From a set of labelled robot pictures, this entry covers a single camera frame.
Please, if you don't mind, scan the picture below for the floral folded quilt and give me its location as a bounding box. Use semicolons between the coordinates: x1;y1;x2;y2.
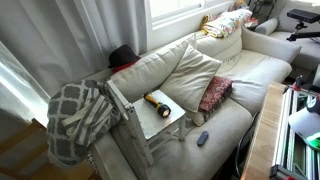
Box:
200;9;252;38

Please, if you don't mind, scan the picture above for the black remote control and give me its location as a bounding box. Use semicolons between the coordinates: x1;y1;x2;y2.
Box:
197;131;209;146

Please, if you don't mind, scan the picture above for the beige throw pillow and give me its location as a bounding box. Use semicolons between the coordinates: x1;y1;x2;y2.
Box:
160;45;221;112

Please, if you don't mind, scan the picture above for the light wooden table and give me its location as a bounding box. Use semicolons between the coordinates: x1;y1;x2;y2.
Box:
240;82;285;180

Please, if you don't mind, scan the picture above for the grey armchair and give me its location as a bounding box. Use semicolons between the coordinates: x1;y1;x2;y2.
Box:
255;0;320;72

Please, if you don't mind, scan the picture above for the red patterned cushion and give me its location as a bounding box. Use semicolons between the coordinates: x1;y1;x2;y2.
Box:
199;76;233;113

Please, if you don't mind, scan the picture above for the white curtain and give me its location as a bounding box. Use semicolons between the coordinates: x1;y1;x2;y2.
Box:
0;0;147;122

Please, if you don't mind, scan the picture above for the yellow black torch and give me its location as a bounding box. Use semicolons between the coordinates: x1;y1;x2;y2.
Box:
143;93;171;118

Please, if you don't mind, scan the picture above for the small white wooden chair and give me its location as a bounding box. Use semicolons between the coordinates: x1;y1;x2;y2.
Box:
106;80;186;165

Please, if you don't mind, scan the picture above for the beige fabric sofa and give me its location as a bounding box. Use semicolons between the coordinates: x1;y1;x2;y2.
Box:
92;27;300;180

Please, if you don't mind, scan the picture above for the grey white patterned blanket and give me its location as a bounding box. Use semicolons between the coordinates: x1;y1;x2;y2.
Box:
47;80;120;168

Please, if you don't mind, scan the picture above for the black camera on stand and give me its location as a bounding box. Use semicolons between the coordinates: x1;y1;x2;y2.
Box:
287;9;320;42

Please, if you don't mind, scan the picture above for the black hat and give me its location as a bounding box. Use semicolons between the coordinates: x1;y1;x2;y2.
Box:
109;44;140;68

